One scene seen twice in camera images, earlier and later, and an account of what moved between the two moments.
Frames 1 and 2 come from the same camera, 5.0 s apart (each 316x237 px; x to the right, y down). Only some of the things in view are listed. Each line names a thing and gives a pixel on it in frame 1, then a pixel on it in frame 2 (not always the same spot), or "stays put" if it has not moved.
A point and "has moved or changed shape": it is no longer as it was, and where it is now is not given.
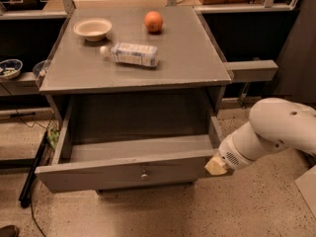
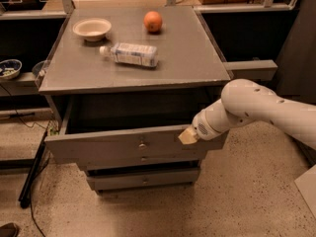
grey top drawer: [107, 140] has moved or changed shape
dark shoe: [9, 231] stays put
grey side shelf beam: [253, 70] stays put
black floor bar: [23, 198] stays put
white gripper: [230, 153] -> [203, 127]
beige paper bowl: [94, 29] stays put
